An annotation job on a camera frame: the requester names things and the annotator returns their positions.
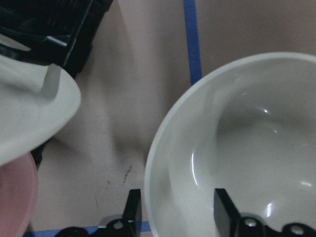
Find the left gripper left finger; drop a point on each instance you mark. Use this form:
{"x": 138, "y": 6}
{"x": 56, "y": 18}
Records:
{"x": 132, "y": 215}

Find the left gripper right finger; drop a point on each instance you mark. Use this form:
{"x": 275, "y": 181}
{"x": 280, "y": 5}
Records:
{"x": 226, "y": 215}

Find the white deep bowl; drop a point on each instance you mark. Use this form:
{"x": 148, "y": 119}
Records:
{"x": 248, "y": 127}

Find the pink plate in rack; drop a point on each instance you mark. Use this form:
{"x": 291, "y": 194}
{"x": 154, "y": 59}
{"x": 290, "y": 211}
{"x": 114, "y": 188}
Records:
{"x": 18, "y": 195}

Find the cream plate in rack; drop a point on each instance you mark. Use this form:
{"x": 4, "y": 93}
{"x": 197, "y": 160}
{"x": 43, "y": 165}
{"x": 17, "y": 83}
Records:
{"x": 37, "y": 99}

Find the black dish rack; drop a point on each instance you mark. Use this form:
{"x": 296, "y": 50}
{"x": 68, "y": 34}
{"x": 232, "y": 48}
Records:
{"x": 55, "y": 31}

